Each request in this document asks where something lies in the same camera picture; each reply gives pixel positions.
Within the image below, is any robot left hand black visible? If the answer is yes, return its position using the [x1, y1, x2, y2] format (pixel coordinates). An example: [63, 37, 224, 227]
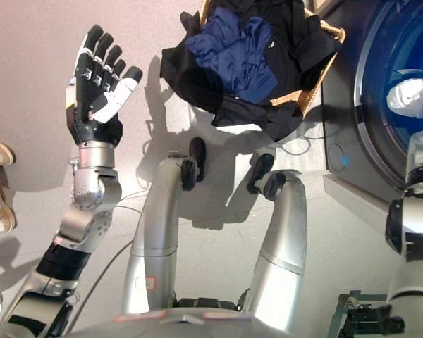
[65, 24, 145, 147]

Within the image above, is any white garment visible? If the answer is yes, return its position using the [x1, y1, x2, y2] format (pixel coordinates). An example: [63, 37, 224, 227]
[386, 77, 423, 119]

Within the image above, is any laundry basket with dark clothes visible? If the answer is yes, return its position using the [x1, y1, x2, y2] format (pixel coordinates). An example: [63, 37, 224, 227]
[160, 0, 341, 142]

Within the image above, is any woven tan laundry basket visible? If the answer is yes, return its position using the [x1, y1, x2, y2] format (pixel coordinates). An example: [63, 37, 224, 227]
[199, 0, 347, 119]

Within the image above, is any dark grey washing machine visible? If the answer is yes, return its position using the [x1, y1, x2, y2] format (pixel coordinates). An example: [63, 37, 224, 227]
[320, 0, 423, 213]

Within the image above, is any robot left foot black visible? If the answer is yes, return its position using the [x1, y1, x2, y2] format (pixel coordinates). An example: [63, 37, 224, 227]
[189, 137, 207, 184]

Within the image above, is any robot foot black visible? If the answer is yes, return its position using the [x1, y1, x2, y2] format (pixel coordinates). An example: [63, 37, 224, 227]
[189, 137, 207, 184]
[246, 153, 276, 195]

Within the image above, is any robot left leg silver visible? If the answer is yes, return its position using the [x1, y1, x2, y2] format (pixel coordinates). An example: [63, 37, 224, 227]
[121, 151, 202, 315]

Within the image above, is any robot leg silver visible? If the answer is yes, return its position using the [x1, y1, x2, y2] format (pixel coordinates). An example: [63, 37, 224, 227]
[121, 151, 202, 315]
[248, 168, 309, 318]

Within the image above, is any blue garment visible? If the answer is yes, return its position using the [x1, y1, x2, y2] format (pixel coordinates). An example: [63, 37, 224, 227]
[186, 7, 280, 104]

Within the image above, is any robot right foot black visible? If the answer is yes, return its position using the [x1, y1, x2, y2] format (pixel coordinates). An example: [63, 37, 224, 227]
[246, 153, 276, 195]

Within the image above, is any robot right leg silver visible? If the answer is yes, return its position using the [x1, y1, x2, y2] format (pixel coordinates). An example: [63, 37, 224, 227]
[248, 168, 309, 318]

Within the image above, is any robot torso grey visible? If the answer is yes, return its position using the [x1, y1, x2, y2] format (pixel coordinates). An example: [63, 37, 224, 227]
[0, 308, 293, 338]

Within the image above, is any small blue sticker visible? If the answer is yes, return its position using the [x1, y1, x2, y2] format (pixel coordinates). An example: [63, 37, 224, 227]
[329, 142, 352, 173]

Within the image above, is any thin grey floor cable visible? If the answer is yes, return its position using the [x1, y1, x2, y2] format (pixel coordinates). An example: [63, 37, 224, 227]
[70, 192, 149, 334]

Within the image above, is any thin black floor cable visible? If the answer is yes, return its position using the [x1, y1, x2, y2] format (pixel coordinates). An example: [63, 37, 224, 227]
[277, 135, 315, 156]

